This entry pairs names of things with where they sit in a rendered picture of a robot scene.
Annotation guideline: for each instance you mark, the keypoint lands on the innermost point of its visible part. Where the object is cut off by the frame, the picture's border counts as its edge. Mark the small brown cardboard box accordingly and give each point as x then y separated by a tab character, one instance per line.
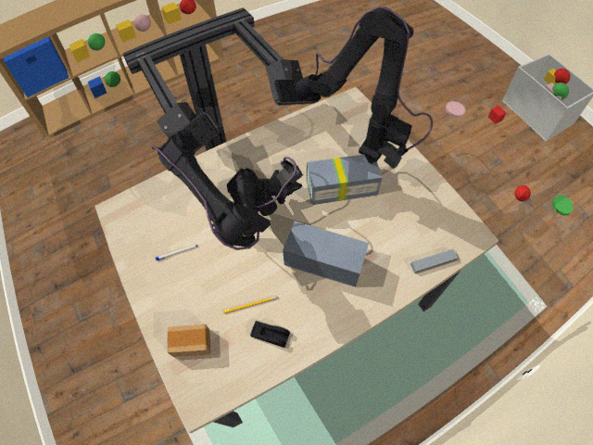
188	340

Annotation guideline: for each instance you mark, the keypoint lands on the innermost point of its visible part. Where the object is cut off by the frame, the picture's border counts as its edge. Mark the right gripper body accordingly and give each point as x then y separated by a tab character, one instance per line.
275	185

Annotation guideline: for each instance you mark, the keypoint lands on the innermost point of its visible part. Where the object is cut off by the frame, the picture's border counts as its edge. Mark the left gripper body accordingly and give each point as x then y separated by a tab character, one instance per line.
377	147

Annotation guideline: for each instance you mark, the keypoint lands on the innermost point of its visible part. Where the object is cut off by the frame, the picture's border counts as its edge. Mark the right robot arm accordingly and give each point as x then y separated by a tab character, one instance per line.
231	222

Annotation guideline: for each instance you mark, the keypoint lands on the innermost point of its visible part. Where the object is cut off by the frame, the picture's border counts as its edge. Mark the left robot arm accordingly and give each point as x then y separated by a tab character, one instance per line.
378	23

